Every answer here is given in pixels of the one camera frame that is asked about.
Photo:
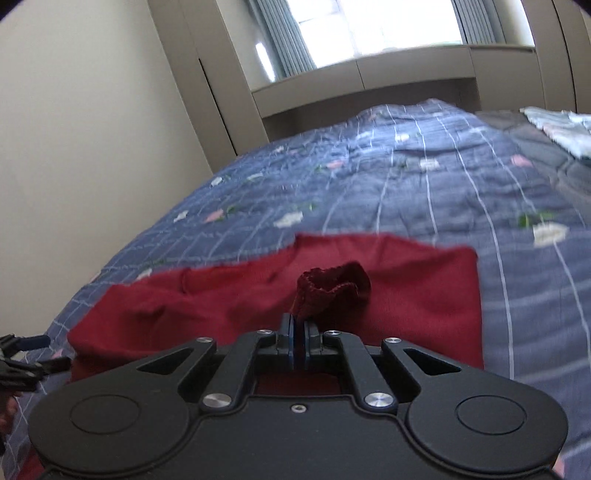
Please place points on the blue floral checked quilt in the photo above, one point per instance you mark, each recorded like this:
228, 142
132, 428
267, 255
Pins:
415, 184

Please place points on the red knit garment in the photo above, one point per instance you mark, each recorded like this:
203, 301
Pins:
415, 300

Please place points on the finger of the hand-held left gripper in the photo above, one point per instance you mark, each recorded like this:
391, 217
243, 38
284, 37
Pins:
27, 371
32, 342

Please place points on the bright window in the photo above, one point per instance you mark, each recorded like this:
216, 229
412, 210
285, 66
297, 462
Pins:
378, 27

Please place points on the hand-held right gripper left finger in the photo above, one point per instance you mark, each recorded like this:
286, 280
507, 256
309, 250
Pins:
288, 344

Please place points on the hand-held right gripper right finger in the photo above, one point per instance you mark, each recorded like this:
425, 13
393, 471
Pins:
305, 344

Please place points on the light blue curtain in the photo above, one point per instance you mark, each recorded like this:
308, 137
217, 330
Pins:
480, 21
281, 41

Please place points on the light blue patterned cloth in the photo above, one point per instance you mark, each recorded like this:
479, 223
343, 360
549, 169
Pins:
561, 129

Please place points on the person's left hand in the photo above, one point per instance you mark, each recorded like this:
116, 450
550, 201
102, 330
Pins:
6, 413

